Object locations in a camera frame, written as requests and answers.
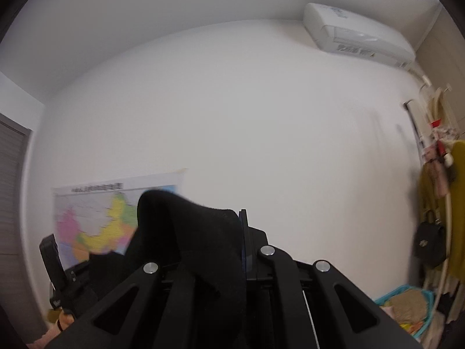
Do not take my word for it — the black handbag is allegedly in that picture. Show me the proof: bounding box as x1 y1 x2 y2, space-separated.
414 210 447 269

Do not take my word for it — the white coat rack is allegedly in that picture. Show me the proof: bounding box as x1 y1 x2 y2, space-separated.
403 84 460 321

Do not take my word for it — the person's left hand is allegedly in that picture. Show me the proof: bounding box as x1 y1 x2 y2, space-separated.
56 310 75 332

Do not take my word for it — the teal laundry basket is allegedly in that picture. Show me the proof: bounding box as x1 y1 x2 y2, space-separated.
374 284 434 340

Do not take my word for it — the mustard hanging coat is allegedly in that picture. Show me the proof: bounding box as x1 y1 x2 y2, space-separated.
418 140 464 283

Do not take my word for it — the grey wardrobe door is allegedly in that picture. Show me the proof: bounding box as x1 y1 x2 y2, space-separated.
0 112 33 259

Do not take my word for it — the colourful wall map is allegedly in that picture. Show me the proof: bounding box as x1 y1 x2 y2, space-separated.
53 170 185 269

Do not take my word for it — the white air conditioner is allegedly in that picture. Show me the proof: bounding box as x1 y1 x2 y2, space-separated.
303 3 416 70

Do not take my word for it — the black coat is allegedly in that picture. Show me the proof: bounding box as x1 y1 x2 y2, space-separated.
89 190 248 348

